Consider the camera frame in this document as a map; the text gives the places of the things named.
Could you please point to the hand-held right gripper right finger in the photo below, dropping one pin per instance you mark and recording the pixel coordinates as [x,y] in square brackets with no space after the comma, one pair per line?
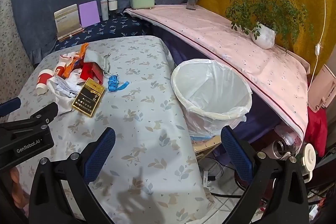
[237,158]

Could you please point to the red cloth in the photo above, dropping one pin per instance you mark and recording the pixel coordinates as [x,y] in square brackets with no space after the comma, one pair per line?
[315,127]

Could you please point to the metal clip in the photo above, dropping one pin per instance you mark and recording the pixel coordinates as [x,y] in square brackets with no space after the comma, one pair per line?
[106,66]

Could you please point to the white round appliance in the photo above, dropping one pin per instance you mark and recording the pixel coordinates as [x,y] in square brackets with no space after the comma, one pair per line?
[309,158]

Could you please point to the beige booklet on stand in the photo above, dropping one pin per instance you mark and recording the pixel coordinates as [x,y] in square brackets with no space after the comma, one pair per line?
[67,20]

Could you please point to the green plant in white pot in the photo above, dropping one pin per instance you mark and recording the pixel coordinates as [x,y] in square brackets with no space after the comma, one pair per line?
[263,35]

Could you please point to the red box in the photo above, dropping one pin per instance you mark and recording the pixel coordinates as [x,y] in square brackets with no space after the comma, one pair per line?
[90,71]

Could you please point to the green tissue box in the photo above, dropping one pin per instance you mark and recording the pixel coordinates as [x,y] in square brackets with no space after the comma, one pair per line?
[143,2]

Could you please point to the white cosmetic tube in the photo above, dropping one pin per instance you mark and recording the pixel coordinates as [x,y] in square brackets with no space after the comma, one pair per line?
[104,10]

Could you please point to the white crumpled cloth lower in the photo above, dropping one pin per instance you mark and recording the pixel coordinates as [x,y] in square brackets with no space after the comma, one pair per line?
[63,92]

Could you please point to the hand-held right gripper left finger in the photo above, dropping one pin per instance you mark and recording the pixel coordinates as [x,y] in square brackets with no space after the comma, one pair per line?
[101,153]

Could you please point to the bin with white plastic bag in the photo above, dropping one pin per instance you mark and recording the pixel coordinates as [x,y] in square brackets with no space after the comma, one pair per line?
[210,87]

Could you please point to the steel thermos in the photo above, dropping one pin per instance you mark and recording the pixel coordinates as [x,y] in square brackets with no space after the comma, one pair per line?
[278,146]

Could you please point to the navy floral cloth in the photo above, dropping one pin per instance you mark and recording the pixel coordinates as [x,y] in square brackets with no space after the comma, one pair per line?
[110,29]

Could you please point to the purple card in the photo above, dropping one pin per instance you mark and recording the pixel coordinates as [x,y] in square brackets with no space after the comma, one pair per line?
[89,14]

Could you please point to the pink cloth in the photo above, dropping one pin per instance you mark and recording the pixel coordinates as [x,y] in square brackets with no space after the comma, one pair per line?
[223,37]

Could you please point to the grey cloth pouch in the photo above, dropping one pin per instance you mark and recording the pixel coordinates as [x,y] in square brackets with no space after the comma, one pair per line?
[93,56]

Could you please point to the person's left hand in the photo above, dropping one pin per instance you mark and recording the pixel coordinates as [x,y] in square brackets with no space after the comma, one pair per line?
[17,187]

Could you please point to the black gold cigarette box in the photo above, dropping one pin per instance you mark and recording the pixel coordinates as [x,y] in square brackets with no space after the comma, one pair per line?
[86,100]

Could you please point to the white power strip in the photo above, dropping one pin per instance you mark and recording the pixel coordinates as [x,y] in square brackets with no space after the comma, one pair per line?
[207,176]

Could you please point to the white cosmetic bottle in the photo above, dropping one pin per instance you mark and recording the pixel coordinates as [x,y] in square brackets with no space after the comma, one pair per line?
[113,3]

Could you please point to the orange snack wrapper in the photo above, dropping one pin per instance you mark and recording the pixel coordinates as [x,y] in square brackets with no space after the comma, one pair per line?
[72,65]
[83,50]

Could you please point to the blue crumpled wrapper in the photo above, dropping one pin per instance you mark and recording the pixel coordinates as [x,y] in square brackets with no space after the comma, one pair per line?
[113,82]

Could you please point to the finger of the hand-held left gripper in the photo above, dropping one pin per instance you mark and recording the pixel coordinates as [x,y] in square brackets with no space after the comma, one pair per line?
[10,106]
[44,111]

